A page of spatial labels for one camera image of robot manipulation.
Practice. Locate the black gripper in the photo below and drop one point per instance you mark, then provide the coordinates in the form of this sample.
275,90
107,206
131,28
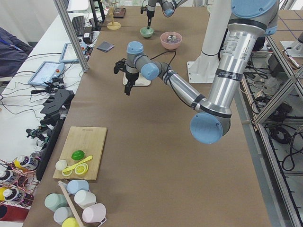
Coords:
131,77
149,12

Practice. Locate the green bowl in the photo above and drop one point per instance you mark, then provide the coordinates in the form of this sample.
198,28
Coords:
146,32

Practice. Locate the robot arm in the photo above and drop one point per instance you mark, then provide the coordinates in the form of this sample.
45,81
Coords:
248,20
168,8

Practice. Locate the beige serving tray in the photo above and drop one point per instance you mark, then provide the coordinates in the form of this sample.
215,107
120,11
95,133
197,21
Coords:
140,82

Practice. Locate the metal scoop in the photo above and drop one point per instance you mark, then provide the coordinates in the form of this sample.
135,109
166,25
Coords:
171,38

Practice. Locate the dark wooden tray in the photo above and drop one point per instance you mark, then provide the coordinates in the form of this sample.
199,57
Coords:
119,12

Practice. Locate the pink bowl with ice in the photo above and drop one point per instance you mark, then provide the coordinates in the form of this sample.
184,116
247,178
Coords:
170,46

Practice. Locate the wooden stand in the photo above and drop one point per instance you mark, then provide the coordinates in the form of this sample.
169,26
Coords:
113,25

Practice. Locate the grey folded cloth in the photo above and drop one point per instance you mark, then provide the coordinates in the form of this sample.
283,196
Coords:
105,46

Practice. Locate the bamboo cutting board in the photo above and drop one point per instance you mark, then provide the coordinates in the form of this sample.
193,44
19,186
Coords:
82,150

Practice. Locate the far teach pendant tablet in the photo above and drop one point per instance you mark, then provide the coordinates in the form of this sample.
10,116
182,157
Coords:
68,54

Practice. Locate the teach pendant tablet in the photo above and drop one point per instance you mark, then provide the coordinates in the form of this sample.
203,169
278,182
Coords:
68,54
46,72

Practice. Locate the black keyboard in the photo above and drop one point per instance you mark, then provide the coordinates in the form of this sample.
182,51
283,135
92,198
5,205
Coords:
78,24

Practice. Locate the black tool holder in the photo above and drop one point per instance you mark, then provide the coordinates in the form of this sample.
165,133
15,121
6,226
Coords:
50,126

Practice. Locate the yellow plastic knife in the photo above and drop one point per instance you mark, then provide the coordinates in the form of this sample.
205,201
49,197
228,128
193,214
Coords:
74,166

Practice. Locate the near teach pendant tablet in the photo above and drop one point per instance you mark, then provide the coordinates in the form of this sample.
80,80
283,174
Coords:
46,72

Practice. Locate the green lime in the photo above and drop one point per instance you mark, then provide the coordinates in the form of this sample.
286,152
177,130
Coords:
78,155

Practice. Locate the lemon slice pair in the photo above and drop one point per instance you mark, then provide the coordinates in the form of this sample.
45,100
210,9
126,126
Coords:
81,169

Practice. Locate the single lemon slice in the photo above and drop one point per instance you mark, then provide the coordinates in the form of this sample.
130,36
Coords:
66,173

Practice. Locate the blue cup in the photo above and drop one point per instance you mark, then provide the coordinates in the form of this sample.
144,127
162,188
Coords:
76,185

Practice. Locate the white cup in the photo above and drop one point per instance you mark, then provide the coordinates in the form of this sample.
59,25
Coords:
84,198

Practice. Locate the seated person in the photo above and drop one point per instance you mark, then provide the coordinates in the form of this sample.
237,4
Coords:
13,53

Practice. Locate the yellow bottle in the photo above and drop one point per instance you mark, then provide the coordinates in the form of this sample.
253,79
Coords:
29,163

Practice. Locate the pink cup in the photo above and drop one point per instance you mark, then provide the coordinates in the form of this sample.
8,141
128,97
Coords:
94,213

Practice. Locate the green cup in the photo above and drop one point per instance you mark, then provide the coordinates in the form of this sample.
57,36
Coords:
54,201

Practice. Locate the grey cup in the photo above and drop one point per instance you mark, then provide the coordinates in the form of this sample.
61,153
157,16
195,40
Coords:
61,214

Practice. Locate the yellow cup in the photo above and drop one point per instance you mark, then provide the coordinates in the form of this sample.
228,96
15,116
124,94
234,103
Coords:
70,222

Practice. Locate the wrist camera mount arm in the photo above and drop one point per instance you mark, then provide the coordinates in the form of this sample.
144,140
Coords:
143,9

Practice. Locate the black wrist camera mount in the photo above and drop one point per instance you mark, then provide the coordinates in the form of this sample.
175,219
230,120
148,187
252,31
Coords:
120,66

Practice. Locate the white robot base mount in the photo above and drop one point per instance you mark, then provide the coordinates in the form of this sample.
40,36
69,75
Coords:
203,69

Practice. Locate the aluminium frame post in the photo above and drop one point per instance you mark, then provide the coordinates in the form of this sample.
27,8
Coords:
62,11

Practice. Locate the wooden rack handle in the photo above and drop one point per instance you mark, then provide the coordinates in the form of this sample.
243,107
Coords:
77,217

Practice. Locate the copper wire bottle rack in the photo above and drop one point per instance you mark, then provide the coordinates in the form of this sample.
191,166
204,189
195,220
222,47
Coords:
17,185

